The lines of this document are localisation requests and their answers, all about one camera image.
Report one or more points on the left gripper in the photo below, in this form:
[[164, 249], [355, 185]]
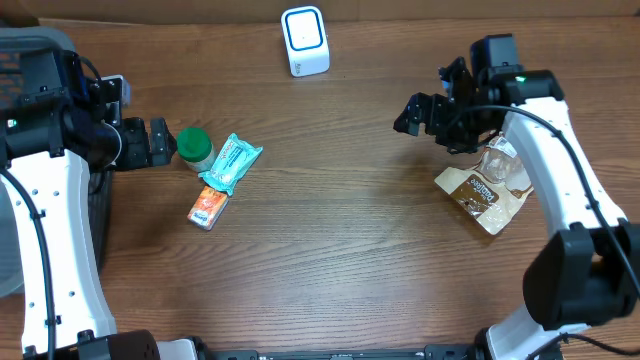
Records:
[[162, 156]]

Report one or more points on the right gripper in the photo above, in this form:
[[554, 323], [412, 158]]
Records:
[[437, 108]]

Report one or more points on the green-lidded jar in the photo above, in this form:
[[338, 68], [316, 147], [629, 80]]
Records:
[[196, 149]]

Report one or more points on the teal long snack packet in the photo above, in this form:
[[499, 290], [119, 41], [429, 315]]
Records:
[[231, 164]]

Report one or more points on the orange small packet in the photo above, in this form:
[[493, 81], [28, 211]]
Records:
[[208, 207]]

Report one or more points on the beige brown snack pouch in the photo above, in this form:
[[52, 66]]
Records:
[[494, 189]]

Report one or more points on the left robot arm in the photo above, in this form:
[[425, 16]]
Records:
[[63, 125]]

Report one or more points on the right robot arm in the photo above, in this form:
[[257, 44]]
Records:
[[588, 272]]

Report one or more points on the white barcode scanner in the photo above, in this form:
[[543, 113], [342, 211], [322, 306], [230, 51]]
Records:
[[306, 41]]

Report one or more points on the grey plastic shopping basket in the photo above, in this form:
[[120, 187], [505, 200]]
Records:
[[100, 210]]

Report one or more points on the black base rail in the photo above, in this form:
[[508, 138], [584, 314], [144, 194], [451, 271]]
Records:
[[340, 355]]

